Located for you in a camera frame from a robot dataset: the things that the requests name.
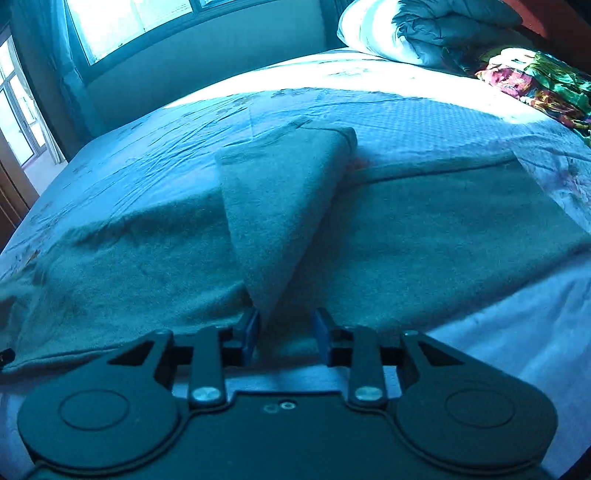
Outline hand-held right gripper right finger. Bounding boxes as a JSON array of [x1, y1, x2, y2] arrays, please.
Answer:
[[313, 307, 464, 410]]

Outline balcony window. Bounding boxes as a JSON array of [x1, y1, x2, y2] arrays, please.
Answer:
[[0, 28, 65, 168]]

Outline folded grey white duvet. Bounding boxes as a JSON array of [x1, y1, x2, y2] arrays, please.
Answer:
[[337, 0, 525, 70]]

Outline large bedroom window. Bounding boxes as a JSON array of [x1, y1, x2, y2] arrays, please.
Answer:
[[65, 0, 326, 66]]

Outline floral bed sheet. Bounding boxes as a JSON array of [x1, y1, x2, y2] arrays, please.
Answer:
[[0, 46, 591, 480]]

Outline colourful floral blanket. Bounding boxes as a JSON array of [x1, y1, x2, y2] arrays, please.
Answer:
[[443, 45, 591, 147]]

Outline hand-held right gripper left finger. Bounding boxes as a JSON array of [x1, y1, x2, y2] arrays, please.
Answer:
[[107, 307, 260, 409]]

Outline grey pants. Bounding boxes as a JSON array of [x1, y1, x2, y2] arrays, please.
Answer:
[[0, 115, 591, 374]]

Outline brown wooden door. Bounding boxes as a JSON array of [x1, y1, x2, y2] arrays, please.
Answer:
[[0, 131, 41, 252]]

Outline reddish wooden headboard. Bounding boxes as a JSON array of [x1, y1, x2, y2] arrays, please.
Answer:
[[503, 0, 591, 77]]

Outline sheer window curtain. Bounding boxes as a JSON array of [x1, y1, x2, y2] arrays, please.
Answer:
[[13, 0, 95, 160]]

